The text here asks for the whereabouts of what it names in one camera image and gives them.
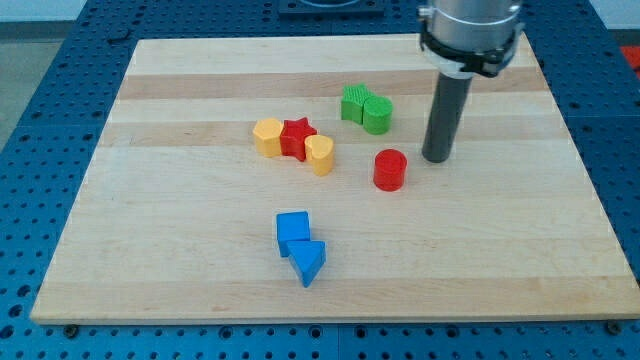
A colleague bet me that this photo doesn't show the red cylinder block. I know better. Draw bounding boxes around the red cylinder block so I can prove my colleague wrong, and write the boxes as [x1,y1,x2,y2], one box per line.
[373,149,408,192]

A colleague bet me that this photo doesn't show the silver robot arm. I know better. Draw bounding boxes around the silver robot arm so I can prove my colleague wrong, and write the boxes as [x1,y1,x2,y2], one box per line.
[417,0,524,80]

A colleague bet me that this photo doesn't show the red star block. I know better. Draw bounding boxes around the red star block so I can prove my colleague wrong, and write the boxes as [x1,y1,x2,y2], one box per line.
[280,117,317,162]

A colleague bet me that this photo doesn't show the green star block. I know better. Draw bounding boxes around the green star block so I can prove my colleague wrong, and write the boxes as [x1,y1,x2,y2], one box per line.
[340,84,375,124]

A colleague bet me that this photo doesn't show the yellow heart block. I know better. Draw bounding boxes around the yellow heart block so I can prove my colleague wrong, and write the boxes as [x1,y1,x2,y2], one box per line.
[304,134,335,176]

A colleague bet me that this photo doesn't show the blue cube block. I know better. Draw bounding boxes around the blue cube block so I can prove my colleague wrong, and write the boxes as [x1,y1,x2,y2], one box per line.
[276,211,311,257]

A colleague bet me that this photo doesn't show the yellow hexagon block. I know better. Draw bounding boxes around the yellow hexagon block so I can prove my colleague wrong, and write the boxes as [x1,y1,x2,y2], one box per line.
[253,118,284,158]

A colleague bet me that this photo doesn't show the blue triangle block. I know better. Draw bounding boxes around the blue triangle block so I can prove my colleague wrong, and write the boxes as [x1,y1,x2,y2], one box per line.
[288,241,326,288]

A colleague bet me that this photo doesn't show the green cylinder block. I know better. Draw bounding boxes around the green cylinder block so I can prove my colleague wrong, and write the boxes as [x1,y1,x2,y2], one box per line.
[362,96,393,135]

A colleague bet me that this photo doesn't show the light wooden board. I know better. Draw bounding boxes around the light wooden board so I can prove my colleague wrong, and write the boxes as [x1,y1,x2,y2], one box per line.
[31,34,639,325]

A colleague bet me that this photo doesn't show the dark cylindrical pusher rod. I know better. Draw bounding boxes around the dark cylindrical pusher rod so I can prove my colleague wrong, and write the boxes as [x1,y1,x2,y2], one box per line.
[422,74,472,163]

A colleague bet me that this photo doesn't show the red object at edge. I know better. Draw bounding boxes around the red object at edge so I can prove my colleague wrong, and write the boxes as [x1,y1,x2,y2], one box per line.
[620,45,640,77]

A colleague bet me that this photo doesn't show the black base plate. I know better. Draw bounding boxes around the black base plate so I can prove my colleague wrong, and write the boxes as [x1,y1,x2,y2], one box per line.
[277,0,386,16]

